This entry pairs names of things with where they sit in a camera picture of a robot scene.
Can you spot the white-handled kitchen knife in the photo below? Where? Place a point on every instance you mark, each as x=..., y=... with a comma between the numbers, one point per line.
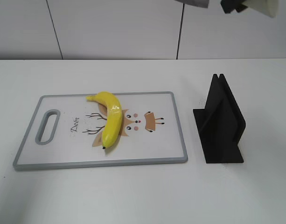
x=266, y=7

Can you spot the yellow plastic banana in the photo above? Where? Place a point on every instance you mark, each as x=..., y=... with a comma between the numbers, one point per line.
x=114, y=116

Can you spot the white grey-rimmed cutting board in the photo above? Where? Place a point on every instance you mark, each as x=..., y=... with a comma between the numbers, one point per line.
x=66, y=132

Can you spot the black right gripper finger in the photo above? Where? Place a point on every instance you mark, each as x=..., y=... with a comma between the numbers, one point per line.
x=229, y=6

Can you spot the black knife stand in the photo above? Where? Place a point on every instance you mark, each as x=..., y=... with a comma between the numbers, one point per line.
x=220, y=124

